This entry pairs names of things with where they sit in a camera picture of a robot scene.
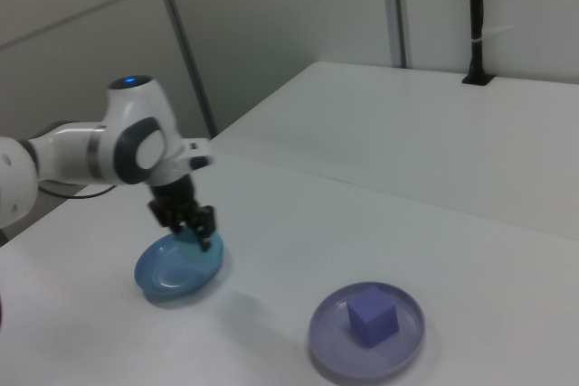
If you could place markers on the purple cube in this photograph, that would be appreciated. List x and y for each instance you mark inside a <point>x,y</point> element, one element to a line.
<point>373,318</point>

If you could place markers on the purple plate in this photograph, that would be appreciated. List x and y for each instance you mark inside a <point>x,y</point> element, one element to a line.
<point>335,345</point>

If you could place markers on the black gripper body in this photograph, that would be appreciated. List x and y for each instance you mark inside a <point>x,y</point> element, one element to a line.
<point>174,203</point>

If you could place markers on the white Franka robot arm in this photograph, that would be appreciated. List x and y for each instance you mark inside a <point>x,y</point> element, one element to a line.
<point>131,101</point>

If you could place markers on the black pole stand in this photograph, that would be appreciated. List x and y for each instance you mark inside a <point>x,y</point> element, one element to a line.
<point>476,20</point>

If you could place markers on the blue plate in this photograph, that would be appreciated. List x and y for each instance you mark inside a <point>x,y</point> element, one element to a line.
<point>167,277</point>

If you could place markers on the grey partition post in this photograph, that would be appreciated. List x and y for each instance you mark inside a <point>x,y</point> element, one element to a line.
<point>394,6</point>

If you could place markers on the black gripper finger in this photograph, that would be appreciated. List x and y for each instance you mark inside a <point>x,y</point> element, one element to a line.
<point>179,227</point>
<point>207,228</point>

